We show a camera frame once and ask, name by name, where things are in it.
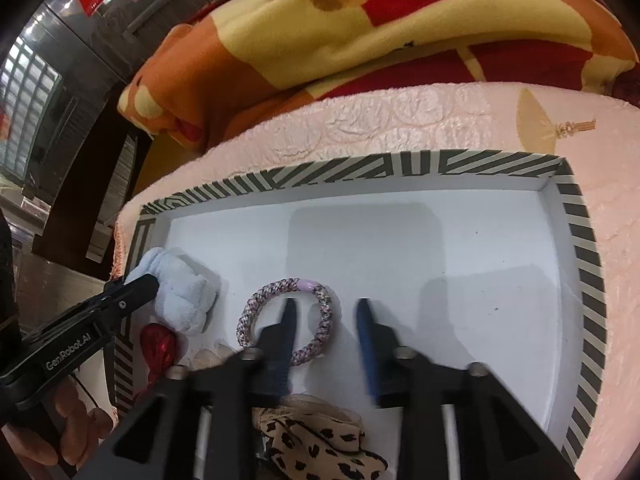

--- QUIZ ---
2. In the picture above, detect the barred window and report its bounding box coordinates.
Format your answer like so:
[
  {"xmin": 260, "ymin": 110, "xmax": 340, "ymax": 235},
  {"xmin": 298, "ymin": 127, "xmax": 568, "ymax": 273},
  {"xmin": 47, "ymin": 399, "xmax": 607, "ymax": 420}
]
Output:
[{"xmin": 0, "ymin": 35, "xmax": 64, "ymax": 181}]

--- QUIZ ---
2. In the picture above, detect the pink braided hair tie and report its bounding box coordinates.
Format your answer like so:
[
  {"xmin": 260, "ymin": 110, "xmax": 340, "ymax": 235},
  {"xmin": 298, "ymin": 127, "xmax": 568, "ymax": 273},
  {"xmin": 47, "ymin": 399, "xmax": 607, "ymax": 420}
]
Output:
[{"xmin": 236, "ymin": 276, "xmax": 335, "ymax": 367}]

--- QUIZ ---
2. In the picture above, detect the light blue fluffy scrunchie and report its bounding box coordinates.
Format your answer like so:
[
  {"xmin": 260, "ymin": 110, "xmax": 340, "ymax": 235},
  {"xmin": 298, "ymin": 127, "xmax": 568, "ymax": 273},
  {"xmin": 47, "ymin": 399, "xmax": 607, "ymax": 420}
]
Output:
[{"xmin": 125, "ymin": 247, "xmax": 221, "ymax": 336}]

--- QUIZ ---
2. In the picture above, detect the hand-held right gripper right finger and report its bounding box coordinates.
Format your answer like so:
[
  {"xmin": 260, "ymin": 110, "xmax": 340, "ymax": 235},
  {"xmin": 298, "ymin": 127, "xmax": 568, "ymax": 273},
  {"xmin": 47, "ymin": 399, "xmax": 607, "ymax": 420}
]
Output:
[{"xmin": 354, "ymin": 298, "xmax": 571, "ymax": 480}]

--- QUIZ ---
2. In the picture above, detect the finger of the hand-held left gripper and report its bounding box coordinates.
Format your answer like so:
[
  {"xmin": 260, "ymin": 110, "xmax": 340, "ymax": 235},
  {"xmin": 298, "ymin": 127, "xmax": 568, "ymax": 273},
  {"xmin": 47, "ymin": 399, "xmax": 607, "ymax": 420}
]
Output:
[{"xmin": 102, "ymin": 274, "xmax": 162, "ymax": 328}]

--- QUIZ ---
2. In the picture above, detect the striped rim white tray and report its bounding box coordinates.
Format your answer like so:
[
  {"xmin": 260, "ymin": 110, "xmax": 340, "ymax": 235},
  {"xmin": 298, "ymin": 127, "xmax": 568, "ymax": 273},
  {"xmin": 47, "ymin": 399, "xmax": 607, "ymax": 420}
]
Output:
[{"xmin": 112, "ymin": 150, "xmax": 606, "ymax": 476}]

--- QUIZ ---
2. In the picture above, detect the leopard print hair bow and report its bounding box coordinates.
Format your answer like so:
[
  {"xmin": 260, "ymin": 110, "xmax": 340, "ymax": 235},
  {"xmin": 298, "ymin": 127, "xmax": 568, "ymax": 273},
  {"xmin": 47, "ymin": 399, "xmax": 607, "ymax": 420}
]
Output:
[{"xmin": 192, "ymin": 344, "xmax": 388, "ymax": 480}]

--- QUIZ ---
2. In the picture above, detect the red bow hair clip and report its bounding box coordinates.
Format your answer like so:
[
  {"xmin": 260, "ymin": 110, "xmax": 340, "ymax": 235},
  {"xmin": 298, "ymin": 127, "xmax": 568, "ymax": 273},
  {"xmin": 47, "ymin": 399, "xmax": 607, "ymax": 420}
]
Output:
[{"xmin": 139, "ymin": 324, "xmax": 179, "ymax": 387}]

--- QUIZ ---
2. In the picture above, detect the pink embroidered bed cover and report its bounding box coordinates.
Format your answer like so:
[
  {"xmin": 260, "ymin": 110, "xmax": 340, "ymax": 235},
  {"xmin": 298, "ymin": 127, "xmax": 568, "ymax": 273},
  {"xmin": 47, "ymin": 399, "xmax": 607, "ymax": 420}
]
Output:
[{"xmin": 112, "ymin": 80, "xmax": 640, "ymax": 480}]

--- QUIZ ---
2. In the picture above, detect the dark wooden furniture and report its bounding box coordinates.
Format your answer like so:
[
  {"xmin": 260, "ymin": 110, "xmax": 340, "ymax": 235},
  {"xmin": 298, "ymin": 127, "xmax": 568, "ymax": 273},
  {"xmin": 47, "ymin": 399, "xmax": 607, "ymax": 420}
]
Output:
[{"xmin": 32, "ymin": 85, "xmax": 153, "ymax": 281}]

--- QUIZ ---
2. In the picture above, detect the person's left hand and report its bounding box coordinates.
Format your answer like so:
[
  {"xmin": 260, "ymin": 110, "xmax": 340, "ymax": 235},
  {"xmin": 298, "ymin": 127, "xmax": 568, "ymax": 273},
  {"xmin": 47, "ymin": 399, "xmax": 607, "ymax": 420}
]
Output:
[{"xmin": 2, "ymin": 384, "xmax": 118, "ymax": 467}]

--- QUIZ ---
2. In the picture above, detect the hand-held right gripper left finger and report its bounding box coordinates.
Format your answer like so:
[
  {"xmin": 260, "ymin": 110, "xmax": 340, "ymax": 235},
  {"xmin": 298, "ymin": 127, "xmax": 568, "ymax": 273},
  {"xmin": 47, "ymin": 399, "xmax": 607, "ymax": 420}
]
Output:
[{"xmin": 70, "ymin": 297, "xmax": 301, "ymax": 480}]

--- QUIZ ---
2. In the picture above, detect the red yellow orange blanket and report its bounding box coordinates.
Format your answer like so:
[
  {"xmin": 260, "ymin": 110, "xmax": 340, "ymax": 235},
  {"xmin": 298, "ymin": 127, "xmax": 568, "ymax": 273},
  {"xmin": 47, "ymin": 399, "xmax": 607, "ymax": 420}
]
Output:
[{"xmin": 117, "ymin": 0, "xmax": 640, "ymax": 153}]

